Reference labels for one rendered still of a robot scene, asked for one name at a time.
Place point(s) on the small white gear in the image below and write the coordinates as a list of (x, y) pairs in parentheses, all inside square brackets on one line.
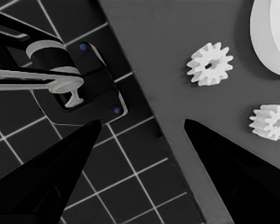
[(219, 74), (266, 125)]

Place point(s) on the large thick white disc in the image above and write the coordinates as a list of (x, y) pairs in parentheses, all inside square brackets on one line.
[(264, 37)]

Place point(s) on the dark robot body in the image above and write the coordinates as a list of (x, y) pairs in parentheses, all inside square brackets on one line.
[(96, 81)]

